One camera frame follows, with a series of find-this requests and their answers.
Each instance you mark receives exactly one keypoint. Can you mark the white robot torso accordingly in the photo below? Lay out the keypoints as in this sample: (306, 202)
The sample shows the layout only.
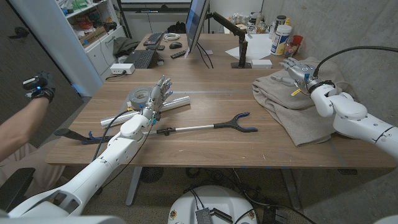
(214, 202)

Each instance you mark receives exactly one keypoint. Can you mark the white power box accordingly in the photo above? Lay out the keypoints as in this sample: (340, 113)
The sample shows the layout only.
(122, 68)

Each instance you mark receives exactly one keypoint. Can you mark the person's gloved hand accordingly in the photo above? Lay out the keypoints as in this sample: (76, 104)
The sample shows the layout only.
(45, 87)

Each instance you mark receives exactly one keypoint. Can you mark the black computer mouse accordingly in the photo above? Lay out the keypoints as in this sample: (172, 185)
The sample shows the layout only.
(175, 45)

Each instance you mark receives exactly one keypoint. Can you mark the person's beige trouser leg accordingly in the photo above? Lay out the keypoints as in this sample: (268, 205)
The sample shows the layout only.
(37, 168)

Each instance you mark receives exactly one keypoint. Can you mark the clear drinking glass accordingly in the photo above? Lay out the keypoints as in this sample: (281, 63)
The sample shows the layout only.
(290, 51)

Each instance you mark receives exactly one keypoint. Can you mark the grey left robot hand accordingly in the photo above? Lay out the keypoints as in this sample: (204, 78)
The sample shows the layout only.
(156, 99)

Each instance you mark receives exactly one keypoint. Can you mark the pale note on monitor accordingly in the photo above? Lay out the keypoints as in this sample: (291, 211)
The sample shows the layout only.
(186, 53)

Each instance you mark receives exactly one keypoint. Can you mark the cardboard box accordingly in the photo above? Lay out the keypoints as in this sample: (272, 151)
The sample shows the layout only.
(93, 35)

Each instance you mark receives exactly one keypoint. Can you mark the flat white box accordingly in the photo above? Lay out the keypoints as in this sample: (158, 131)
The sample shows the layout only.
(261, 63)

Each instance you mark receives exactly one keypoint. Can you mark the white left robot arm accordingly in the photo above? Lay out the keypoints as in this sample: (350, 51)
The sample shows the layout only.
(118, 152)

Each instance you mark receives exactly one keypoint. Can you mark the red packet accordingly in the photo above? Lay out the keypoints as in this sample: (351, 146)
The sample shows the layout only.
(298, 40)

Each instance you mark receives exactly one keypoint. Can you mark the purple sticky note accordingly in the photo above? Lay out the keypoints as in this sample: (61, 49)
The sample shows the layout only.
(208, 52)

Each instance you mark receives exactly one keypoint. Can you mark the black round fan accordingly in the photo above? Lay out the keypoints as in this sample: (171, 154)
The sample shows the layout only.
(151, 174)

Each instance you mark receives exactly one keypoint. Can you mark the black phone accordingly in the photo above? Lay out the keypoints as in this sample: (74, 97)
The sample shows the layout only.
(155, 47)

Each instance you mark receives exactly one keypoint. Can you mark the large black keyboard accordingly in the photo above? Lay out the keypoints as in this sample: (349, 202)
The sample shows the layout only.
(141, 58)

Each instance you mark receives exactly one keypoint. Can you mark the black remote control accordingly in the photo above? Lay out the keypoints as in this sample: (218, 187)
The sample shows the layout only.
(178, 54)

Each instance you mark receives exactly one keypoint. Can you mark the white shelf cabinet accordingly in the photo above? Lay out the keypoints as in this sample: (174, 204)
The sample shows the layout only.
(56, 40)

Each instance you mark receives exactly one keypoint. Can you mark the black bag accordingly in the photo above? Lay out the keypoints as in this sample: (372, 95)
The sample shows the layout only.
(177, 28)

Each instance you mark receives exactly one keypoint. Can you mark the olive green jacket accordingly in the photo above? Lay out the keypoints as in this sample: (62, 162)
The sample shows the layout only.
(124, 45)

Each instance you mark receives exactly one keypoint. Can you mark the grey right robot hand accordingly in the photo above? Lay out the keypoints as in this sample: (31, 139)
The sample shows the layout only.
(301, 74)

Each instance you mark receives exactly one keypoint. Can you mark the grey table leg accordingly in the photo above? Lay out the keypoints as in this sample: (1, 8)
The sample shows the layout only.
(290, 189)
(133, 186)

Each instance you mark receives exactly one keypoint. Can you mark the beige coat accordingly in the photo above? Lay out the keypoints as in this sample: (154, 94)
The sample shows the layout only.
(280, 102)

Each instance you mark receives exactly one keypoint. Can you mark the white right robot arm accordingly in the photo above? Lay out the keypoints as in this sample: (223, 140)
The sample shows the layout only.
(351, 115)

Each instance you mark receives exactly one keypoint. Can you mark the grey duct tape roll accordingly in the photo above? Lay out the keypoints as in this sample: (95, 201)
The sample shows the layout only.
(136, 96)

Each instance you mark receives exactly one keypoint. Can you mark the black chair armrest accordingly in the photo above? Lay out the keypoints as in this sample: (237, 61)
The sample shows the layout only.
(15, 186)

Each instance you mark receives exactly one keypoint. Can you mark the silver metal tube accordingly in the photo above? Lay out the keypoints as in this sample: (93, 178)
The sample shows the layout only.
(177, 102)

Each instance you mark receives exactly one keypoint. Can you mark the black and blue reacher stick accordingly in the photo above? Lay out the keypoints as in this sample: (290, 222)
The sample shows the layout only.
(199, 127)

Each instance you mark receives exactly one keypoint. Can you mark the white wipes canister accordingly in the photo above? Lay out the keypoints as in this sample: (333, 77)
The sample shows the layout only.
(280, 40)

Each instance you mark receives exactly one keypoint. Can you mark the white paper sheet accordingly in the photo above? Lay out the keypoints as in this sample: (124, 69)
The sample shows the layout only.
(258, 46)

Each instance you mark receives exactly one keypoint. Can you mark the computer monitor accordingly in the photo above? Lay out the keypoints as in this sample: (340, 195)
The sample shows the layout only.
(196, 21)

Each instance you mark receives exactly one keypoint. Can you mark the person's bare forearm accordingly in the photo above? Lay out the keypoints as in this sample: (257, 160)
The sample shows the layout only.
(21, 124)

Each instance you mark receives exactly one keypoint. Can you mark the small black keyboard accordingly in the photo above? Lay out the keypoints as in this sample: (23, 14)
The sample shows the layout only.
(153, 38)

